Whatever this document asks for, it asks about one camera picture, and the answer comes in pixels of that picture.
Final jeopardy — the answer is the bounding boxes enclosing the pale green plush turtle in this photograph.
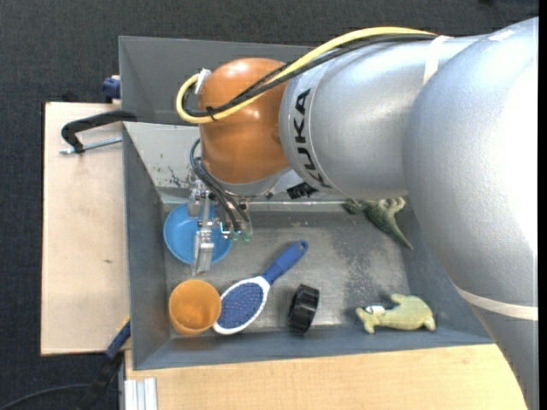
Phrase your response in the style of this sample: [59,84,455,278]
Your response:
[355,293,438,335]

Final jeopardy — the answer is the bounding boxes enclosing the pale wood flat board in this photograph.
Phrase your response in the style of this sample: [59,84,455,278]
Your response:
[39,101,132,357]

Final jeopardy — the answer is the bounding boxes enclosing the dark green toy dinosaur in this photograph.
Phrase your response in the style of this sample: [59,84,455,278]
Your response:
[343,196,415,251]

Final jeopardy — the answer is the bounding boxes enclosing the blue bowl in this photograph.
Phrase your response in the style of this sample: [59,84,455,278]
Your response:
[162,202,234,266]

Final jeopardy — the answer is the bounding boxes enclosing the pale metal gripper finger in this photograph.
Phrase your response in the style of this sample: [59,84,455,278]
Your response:
[200,227,215,273]
[191,231,203,277]

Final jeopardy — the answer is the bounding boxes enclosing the grey metal bin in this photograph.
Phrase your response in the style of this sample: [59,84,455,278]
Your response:
[117,35,496,372]

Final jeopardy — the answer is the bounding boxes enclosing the orange cup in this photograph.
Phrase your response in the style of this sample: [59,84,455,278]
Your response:
[168,278,224,338]

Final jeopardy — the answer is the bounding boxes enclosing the blue and white hairbrush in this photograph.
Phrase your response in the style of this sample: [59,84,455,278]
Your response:
[211,239,310,337]

